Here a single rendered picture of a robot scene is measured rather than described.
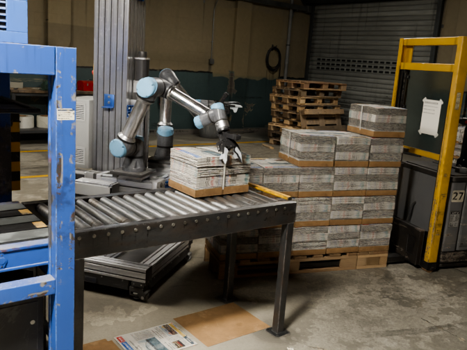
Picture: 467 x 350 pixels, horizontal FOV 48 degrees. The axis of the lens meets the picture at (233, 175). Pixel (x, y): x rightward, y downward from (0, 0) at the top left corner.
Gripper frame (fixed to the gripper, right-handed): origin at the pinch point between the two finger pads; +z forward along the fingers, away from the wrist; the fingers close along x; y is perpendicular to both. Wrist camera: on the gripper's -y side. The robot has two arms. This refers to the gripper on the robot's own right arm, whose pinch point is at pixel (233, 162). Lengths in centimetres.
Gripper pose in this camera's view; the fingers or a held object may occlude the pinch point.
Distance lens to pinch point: 288.5
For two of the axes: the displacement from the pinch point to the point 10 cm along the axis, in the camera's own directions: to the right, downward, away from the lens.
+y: -5.5, 3.2, 7.7
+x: -8.0, 0.7, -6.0
